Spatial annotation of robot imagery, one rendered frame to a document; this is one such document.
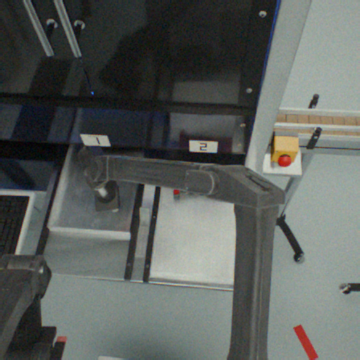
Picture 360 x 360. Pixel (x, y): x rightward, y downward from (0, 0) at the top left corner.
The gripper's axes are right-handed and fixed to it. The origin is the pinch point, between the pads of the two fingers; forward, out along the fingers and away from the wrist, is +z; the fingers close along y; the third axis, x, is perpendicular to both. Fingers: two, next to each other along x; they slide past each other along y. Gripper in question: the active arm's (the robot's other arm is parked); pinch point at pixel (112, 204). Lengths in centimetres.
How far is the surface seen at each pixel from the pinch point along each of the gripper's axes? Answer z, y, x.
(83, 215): 8.4, 0.9, 11.0
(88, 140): -3.8, 21.2, 4.8
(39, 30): -52, 19, 2
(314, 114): 4, 23, -71
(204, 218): 8.0, -6.7, -27.6
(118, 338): 94, -34, 18
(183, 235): 7.6, -11.0, -20.1
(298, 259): 95, -10, -79
